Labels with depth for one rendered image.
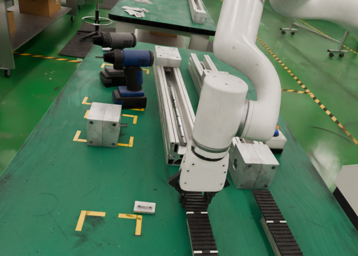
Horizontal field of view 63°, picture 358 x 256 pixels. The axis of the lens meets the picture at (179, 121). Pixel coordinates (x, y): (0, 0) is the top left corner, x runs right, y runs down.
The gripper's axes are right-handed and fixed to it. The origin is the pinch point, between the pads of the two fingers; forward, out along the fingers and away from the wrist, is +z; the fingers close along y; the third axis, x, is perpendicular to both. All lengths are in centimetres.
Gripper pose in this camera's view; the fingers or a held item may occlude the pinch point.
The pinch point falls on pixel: (195, 198)
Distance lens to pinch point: 72.7
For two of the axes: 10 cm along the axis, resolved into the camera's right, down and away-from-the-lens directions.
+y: 9.8, 0.7, 1.9
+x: -1.3, -5.4, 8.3
